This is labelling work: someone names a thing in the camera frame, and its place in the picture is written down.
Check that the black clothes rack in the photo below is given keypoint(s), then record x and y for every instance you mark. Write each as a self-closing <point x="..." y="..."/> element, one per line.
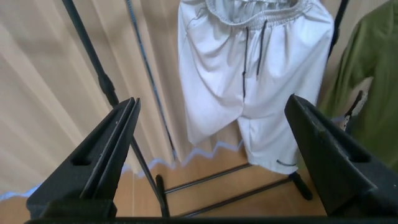
<point x="105" y="84"/>

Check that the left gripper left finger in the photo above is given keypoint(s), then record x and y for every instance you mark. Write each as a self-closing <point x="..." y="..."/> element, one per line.
<point x="93" y="168"/>

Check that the pale grey shorts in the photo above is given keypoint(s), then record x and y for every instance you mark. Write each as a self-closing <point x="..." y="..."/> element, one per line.
<point x="217" y="87"/>

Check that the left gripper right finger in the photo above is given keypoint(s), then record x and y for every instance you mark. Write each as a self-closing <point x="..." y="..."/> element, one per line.
<point x="351" y="174"/>

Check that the green garment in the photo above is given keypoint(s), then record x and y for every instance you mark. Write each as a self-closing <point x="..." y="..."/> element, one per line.
<point x="373" y="56"/>

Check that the beige curtain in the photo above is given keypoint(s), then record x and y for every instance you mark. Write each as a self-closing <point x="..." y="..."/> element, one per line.
<point x="46" y="77"/>

